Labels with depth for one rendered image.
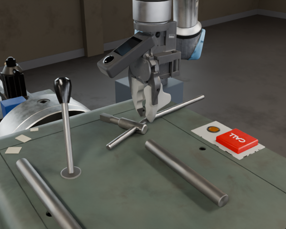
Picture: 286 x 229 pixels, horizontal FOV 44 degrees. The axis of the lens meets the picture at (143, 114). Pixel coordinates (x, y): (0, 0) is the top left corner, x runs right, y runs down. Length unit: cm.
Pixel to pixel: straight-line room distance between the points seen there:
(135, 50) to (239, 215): 35
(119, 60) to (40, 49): 446
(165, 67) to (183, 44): 57
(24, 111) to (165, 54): 41
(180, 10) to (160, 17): 57
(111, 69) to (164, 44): 13
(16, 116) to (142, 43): 42
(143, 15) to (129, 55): 8
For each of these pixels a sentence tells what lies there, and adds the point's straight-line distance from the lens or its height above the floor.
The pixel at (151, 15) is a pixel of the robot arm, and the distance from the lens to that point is 68.
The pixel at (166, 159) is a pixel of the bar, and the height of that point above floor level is 127.
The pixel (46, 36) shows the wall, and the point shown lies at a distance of 513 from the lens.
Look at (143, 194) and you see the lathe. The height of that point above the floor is 126.
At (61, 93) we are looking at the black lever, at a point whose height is 138.
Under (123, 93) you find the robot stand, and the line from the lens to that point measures 142.
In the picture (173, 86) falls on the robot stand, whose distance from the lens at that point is 140.
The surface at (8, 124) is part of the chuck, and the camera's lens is 96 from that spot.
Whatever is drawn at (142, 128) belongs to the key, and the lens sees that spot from 73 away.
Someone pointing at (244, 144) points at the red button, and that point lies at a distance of 71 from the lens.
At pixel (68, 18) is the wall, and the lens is 526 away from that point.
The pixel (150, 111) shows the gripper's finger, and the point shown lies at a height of 130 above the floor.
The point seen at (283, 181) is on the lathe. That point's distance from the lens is 65.
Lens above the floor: 163
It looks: 27 degrees down
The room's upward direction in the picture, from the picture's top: straight up
